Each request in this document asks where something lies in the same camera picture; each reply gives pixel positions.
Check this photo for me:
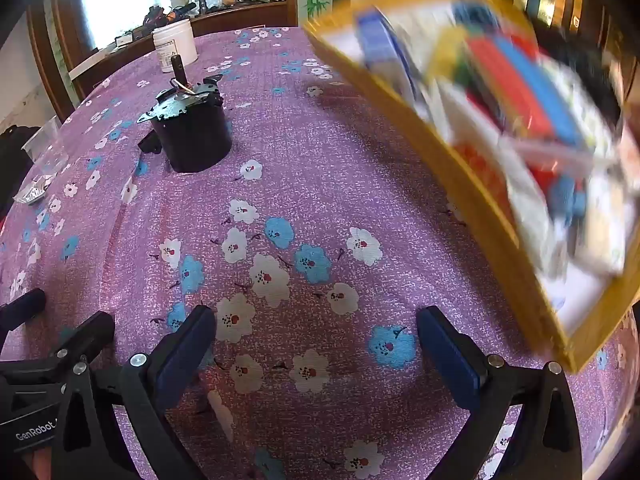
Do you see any black cylindrical motor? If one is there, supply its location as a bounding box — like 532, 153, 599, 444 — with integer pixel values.
137, 52, 233, 173

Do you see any white plastic jar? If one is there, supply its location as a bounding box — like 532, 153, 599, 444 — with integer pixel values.
151, 18, 198, 73

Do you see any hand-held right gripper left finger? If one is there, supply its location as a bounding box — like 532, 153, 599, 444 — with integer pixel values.
50, 305, 217, 480

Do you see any clear plastic cup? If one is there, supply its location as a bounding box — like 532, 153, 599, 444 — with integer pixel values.
22, 115, 71, 166

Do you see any blue tissue packet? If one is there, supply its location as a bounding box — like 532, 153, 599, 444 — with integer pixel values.
357, 7, 421, 106

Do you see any purple floral tablecloth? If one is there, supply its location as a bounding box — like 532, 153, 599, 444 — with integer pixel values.
0, 25, 640, 480

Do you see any crumpled foil wrapper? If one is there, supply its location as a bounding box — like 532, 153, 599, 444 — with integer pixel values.
15, 175, 51, 206

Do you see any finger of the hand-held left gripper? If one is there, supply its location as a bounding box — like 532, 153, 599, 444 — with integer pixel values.
0, 289, 47, 332
47, 311, 117, 368

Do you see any red and blue striped packet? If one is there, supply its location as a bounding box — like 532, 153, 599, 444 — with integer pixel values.
465, 35, 586, 146

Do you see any yellow cardboard box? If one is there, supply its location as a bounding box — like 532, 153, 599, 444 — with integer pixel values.
302, 0, 640, 373

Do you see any wooden counter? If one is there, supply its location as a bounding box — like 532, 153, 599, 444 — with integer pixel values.
27, 0, 301, 111

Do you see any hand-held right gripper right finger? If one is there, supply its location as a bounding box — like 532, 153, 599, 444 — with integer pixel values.
417, 306, 583, 480

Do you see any black bag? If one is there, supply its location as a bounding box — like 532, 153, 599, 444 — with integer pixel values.
0, 125, 41, 221

